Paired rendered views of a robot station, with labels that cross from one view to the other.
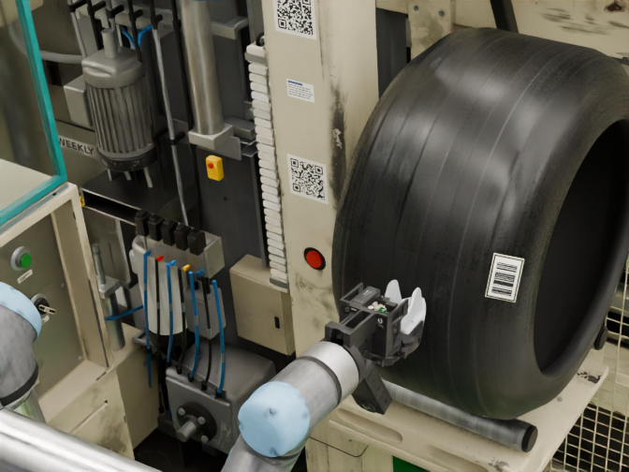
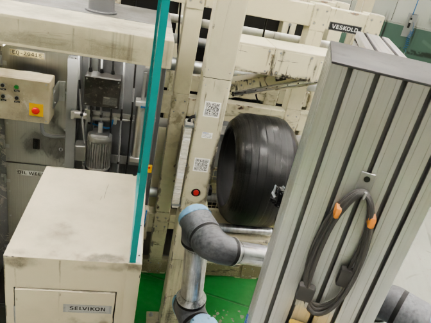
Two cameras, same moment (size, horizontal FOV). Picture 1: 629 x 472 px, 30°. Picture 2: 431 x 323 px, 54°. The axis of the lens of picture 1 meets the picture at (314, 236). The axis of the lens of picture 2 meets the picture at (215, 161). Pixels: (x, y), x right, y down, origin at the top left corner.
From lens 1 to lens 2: 1.39 m
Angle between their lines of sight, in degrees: 43
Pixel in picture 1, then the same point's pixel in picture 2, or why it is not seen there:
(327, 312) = not seen: hidden behind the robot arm
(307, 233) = (195, 184)
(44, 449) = (260, 248)
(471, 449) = (256, 240)
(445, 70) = (259, 124)
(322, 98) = (215, 137)
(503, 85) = (277, 127)
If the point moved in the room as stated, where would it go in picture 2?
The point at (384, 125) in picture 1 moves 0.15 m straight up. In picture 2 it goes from (252, 141) to (260, 111)
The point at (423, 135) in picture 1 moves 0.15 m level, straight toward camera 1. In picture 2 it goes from (266, 142) to (288, 157)
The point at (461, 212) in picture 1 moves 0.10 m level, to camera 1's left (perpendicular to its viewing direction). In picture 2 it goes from (285, 162) to (271, 166)
